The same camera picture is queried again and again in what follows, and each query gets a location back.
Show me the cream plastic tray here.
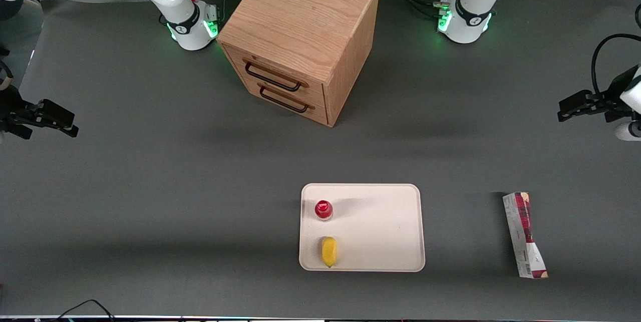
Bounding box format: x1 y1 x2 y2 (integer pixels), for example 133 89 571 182
299 183 426 272

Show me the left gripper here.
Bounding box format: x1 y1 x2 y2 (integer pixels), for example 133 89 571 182
558 66 639 123

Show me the wooden drawer front with long handle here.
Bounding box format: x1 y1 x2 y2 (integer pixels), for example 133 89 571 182
222 43 327 108

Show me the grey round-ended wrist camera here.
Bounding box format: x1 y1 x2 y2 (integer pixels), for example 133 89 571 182
615 121 641 142

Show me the red cookie box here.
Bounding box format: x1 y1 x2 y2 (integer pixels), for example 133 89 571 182
502 192 549 279

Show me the wooden two-drawer cabinet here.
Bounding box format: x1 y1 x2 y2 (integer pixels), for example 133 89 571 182
216 0 381 128

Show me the short black drawer handle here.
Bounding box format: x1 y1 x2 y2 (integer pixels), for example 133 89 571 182
258 86 310 114

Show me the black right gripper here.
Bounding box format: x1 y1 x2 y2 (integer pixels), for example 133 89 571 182
0 86 80 140

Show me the long black drawer handle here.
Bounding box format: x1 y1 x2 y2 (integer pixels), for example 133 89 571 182
244 61 303 93

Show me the yellow toy lemon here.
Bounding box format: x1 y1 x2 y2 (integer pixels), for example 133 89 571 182
321 236 338 268

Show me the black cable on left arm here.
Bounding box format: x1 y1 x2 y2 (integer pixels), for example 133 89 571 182
591 34 641 96

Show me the red-capped small bottle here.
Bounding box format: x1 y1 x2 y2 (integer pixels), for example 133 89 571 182
314 200 335 222

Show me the black cable at table edge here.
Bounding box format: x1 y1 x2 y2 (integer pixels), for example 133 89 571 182
54 299 117 321

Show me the wooden drawer front with short handle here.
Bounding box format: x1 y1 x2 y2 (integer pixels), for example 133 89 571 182
235 73 329 127

